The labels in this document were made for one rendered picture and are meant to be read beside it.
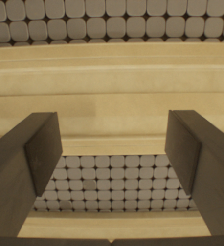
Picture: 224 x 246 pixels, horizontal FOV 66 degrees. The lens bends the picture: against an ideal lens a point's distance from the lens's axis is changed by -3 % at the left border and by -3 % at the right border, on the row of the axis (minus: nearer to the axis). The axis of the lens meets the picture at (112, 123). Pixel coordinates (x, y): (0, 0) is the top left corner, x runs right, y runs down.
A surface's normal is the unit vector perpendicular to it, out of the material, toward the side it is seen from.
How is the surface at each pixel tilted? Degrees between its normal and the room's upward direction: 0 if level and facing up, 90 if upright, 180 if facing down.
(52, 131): 90
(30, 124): 90
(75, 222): 0
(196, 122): 90
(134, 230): 11
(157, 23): 0
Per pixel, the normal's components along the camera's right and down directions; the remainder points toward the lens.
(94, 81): -0.01, 0.20
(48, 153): 1.00, -0.01
